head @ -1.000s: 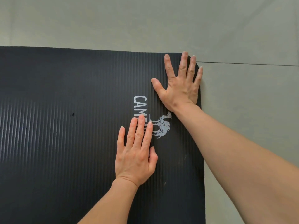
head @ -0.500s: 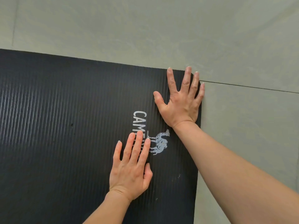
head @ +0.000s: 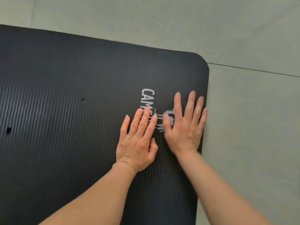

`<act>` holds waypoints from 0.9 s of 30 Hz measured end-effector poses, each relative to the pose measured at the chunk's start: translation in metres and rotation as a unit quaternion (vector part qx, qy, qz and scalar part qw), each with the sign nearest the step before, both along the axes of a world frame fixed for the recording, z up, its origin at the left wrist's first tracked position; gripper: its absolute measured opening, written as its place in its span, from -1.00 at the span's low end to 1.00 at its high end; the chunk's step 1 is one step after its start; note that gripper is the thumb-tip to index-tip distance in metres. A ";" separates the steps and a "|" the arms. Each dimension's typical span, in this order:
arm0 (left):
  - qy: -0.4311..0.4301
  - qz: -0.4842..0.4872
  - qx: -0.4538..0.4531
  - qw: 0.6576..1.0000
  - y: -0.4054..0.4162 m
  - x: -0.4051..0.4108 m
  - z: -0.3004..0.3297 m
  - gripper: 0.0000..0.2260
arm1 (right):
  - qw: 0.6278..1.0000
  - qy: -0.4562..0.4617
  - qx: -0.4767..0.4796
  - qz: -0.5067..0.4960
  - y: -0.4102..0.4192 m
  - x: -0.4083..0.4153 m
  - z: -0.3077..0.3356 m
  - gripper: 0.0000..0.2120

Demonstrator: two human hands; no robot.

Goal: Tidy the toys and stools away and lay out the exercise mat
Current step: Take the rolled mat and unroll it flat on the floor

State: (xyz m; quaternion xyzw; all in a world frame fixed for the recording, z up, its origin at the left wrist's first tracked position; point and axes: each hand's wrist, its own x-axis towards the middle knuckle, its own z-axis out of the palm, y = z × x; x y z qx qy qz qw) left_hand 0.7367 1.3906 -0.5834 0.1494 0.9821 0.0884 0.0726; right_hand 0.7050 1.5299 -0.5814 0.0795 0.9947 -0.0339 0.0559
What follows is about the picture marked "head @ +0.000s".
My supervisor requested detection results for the person's right hand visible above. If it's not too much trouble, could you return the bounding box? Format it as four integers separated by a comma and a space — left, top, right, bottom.
162, 90, 208, 157

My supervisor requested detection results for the black yoga mat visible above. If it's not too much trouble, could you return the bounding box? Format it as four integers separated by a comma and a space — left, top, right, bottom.
0, 24, 210, 225

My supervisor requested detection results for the person's left forearm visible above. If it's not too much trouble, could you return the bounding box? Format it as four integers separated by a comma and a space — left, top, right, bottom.
40, 161, 138, 225

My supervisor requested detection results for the person's right forearm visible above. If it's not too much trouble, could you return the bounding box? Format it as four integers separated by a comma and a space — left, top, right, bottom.
176, 150, 272, 225

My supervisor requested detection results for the person's left hand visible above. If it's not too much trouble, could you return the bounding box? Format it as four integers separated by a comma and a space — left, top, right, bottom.
116, 107, 159, 174

